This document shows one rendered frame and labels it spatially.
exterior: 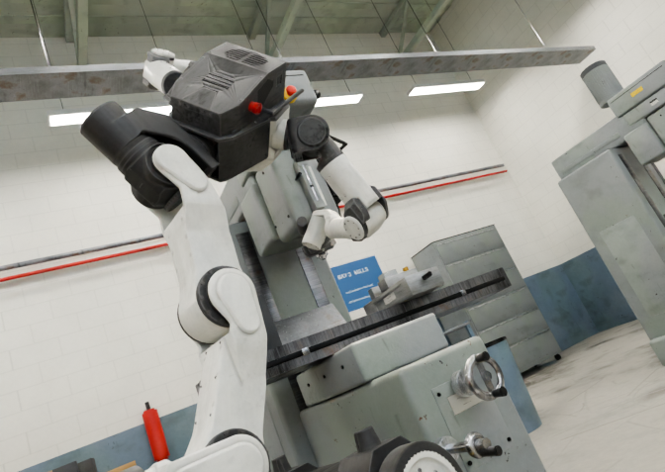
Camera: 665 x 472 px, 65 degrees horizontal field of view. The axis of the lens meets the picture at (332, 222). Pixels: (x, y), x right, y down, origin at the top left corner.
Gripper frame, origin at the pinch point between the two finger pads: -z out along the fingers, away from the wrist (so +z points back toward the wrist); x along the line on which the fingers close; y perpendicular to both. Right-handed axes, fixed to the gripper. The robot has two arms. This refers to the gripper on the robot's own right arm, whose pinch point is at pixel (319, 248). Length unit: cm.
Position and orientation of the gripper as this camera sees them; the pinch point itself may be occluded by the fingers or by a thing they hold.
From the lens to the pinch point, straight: 194.1
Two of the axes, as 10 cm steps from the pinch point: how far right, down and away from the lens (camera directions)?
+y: 3.8, 8.7, -3.1
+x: -9.2, 3.6, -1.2
